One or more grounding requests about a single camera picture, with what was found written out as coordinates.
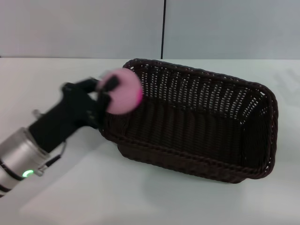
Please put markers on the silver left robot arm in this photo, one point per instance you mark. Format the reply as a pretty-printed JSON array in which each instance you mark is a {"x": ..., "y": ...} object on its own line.
[{"x": 18, "y": 152}]

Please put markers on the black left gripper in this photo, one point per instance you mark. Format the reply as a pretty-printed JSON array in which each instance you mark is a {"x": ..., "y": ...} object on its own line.
[{"x": 68, "y": 112}]

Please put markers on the dark brown woven basket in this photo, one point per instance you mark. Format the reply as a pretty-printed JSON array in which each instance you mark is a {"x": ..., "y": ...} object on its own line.
[{"x": 187, "y": 131}]

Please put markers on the pink toy peach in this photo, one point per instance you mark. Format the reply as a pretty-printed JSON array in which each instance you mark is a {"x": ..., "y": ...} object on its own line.
[{"x": 125, "y": 93}]

